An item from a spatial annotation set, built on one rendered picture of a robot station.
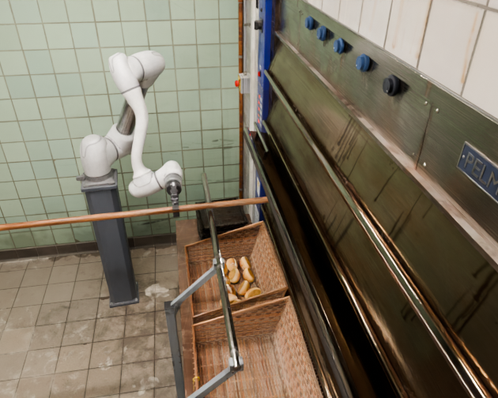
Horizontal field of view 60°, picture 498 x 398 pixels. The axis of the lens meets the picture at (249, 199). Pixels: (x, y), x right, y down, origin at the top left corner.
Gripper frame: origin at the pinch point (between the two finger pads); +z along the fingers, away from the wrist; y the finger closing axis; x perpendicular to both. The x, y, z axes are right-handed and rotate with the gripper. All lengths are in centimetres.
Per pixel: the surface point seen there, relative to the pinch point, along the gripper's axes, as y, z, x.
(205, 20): -57, -124, -30
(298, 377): 47, 66, -44
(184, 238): 62, -55, -3
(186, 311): 62, 8, 0
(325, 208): -32, 55, -51
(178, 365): 64, 38, 6
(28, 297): 120, -79, 113
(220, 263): 2.1, 38.5, -15.6
